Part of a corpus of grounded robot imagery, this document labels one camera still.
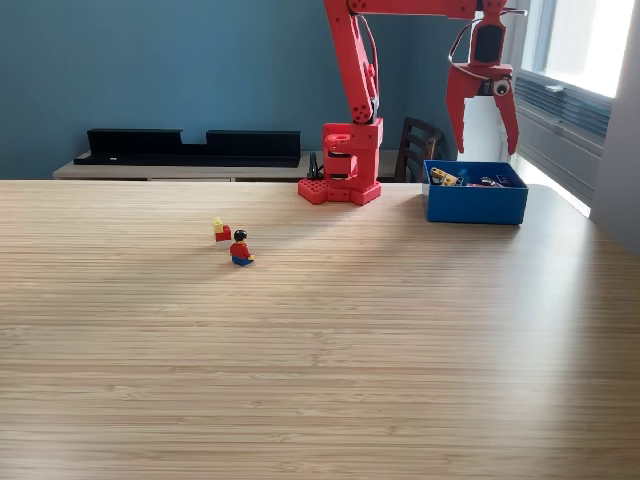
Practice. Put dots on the grey vent unit under window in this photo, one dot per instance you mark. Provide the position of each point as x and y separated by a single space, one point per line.
560 130

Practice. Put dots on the toy figure red shirt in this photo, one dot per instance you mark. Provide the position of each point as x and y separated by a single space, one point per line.
241 250

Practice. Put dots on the blue plastic bin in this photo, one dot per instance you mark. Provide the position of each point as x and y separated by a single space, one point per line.
475 205

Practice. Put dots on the bright window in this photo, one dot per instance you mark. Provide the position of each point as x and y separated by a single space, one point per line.
590 40

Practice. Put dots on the small yellow toy digger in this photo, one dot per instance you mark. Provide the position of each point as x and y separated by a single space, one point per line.
442 177

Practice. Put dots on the yellow red white brick stack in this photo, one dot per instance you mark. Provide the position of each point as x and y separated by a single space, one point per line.
223 234

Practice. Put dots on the black table clamp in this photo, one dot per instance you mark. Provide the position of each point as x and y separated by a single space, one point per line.
314 170

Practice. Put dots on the dark red toy car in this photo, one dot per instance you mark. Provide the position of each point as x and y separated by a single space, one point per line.
487 182

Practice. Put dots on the pale wooden sideboard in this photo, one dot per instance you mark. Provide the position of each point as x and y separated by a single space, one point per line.
150 172

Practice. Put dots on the dark wooden chair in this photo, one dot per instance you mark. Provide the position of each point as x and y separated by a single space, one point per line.
415 150

